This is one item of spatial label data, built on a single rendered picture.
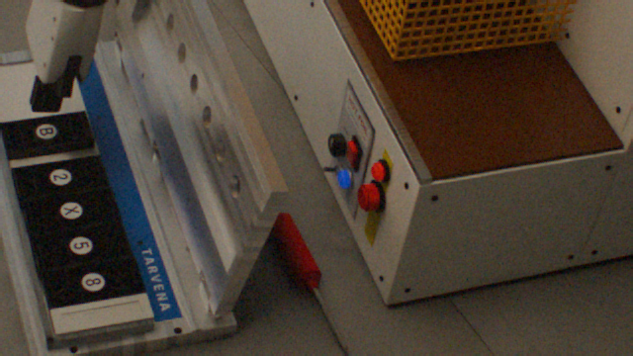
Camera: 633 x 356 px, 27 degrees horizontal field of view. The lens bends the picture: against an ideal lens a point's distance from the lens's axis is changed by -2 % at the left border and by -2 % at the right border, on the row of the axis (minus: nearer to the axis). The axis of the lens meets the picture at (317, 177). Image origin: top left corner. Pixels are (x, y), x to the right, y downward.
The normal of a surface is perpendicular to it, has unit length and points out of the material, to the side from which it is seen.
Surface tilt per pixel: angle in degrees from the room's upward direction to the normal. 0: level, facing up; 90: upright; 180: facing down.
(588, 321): 0
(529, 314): 0
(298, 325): 0
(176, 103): 76
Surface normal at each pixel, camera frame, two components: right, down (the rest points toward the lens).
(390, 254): -0.93, 0.15
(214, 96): -0.88, -0.01
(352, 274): 0.14, -0.68
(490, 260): 0.33, 0.71
